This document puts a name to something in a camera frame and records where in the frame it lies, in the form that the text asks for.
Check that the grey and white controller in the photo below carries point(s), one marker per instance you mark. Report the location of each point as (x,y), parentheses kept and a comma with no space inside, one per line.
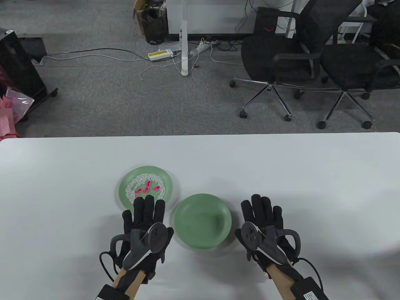
(156,237)
(250,236)

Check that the white metal rack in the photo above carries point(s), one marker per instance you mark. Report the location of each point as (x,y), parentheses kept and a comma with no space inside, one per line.
(359,26)

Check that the black computer tower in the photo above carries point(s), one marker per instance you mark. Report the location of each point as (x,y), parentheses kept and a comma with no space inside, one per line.
(265,18)

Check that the person's left hand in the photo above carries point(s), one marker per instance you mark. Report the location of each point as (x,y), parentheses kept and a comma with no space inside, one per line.
(143,212)

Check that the person's left forearm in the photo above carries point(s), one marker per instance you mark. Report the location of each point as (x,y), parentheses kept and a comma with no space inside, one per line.
(136,282)

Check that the white power strip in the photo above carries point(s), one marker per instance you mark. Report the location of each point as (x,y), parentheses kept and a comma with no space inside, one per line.
(200,48)

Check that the white desk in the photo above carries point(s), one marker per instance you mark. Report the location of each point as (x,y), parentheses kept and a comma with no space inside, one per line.
(212,15)

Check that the black sensor box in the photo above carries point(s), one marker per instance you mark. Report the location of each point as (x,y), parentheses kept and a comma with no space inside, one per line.
(307,293)
(109,293)

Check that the black floor box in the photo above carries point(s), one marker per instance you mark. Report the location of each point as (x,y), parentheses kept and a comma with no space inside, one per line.
(34,48)

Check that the clear pink wrapped bag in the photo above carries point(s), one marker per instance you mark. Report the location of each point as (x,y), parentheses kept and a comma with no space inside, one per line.
(20,103)

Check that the black rolling cabinet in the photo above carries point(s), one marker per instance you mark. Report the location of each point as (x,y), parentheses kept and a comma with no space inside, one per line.
(18,62)

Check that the black mesh office chair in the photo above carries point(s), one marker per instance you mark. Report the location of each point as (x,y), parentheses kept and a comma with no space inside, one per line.
(347,62)
(268,56)

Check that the black trash bin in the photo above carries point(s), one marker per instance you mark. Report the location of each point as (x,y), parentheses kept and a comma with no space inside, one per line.
(154,28)

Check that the person's right hand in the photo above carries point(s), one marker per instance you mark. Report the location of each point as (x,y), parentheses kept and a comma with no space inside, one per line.
(262,212)

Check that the pink gift bag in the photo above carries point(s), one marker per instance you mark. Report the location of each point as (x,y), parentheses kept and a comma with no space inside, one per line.
(6,122)

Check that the yellow power strip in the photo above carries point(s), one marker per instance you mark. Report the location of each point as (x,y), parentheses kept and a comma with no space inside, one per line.
(160,55)

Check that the plain green plate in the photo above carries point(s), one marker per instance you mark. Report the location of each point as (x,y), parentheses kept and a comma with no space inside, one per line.
(200,218)

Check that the black bag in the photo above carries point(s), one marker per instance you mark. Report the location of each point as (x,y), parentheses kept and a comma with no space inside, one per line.
(386,28)

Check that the cardboard box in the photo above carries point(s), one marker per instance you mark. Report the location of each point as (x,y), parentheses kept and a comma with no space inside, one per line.
(137,15)

